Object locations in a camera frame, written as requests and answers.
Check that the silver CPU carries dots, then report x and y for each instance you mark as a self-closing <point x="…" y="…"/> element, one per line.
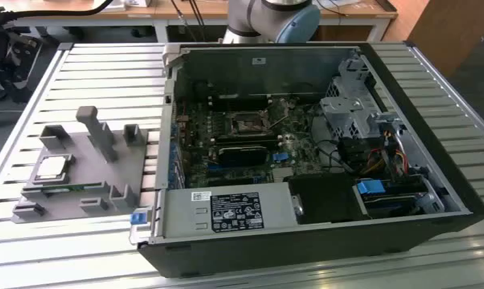
<point x="52" y="166"/>

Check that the black RAM slot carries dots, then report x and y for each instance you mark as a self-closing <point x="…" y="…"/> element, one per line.
<point x="246" y="139"/>
<point x="242" y="103"/>

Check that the CPU socket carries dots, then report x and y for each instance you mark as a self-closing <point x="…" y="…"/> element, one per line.
<point x="247" y="125"/>

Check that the blue board connector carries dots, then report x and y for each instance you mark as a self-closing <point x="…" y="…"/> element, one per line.
<point x="279" y="157"/>

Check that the metal locking lever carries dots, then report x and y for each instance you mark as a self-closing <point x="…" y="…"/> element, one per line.
<point x="279" y="120"/>

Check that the green motherboard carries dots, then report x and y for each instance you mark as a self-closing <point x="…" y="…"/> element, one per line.
<point x="298" y="144"/>

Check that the grey power supply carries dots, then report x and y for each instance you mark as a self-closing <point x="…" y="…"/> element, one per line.
<point x="186" y="207"/>

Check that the silver drive cage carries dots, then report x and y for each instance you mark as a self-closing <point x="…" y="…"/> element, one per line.
<point x="346" y="117"/>

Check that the black disk bay cover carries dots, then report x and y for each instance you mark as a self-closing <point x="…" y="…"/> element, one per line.
<point x="326" y="198"/>

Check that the blue disk carrier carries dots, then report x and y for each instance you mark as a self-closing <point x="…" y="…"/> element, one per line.
<point x="370" y="187"/>

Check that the blue case latch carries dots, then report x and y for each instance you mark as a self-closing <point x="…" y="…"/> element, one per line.
<point x="138" y="218"/>

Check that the black PC case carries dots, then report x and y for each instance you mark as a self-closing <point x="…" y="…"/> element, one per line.
<point x="266" y="256"/>

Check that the grey parts rack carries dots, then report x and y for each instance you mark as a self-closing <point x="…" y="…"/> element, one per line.
<point x="88" y="168"/>

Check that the green RAM stick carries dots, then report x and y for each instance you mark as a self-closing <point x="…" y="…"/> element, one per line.
<point x="80" y="188"/>

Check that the wooden desk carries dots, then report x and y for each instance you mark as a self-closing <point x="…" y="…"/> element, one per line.
<point x="146" y="13"/>

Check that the wooden cabinet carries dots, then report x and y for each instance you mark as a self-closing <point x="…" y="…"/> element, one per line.
<point x="454" y="30"/>

